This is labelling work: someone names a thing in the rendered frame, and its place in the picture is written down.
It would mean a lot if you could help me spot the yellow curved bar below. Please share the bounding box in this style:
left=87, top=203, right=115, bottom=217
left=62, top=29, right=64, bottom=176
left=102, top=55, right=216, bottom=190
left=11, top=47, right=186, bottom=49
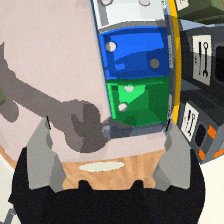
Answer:
left=168, top=0, right=181, bottom=123

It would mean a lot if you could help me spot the blue open bin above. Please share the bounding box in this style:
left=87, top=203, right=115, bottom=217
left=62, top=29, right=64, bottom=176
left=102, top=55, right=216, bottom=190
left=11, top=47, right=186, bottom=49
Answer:
left=99, top=26, right=170, bottom=79

